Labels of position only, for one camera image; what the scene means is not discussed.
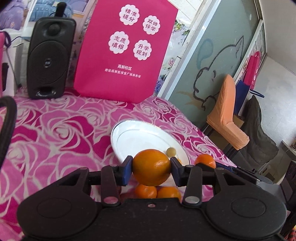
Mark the orange middle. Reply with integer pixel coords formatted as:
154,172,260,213
157,186,182,201

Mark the small tan longan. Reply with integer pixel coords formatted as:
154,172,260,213
166,147,177,158

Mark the pink tote bag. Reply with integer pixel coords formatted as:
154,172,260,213
74,1,178,103

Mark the black loudspeaker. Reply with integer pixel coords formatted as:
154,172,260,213
27,16,76,99

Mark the dark grey covered chair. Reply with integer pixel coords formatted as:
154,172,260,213
232,96,279,171

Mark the black cable loop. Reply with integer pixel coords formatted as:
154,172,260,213
0,96,18,167

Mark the tangerine back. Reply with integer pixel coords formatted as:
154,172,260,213
134,184,157,199

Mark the blue bag by chair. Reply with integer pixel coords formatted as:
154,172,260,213
234,80,264,115

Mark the pink bag by door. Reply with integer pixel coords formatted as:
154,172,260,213
243,51,261,90

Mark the pink thermos bottle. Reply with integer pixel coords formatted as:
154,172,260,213
0,32,9,97

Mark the large orange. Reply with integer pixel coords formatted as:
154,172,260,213
132,149,171,186

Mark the tangerine right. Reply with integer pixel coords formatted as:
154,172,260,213
194,154,216,169

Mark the tangerine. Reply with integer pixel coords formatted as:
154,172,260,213
134,184,157,199
194,154,216,169

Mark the orange covered chair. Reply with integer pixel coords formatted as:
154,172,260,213
207,74,249,151

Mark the pink rose tablecloth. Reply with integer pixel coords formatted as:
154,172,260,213
1,89,232,240

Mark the white round plate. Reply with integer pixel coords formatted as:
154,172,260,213
110,120,190,165

